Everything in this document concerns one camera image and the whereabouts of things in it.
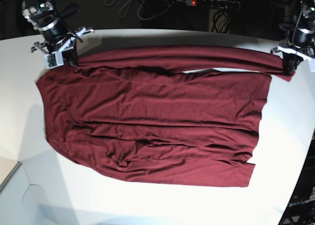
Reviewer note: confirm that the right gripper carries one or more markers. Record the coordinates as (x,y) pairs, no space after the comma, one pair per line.
(58,38)

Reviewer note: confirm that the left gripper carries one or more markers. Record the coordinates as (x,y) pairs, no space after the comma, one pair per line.
(299,46)

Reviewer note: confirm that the dark red t-shirt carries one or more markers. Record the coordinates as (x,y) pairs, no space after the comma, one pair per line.
(184,115)

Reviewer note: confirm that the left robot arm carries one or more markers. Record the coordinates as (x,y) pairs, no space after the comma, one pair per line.
(304,17)

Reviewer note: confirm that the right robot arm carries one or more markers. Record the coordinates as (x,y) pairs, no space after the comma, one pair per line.
(32,10)

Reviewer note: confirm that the black power strip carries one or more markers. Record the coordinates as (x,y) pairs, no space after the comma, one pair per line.
(214,4)

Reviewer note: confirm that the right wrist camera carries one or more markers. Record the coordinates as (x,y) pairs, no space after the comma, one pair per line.
(53,60)

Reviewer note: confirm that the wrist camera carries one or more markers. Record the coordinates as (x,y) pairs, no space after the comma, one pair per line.
(312,65)
(53,60)

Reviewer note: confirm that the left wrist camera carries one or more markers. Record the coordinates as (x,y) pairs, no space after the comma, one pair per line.
(312,65)

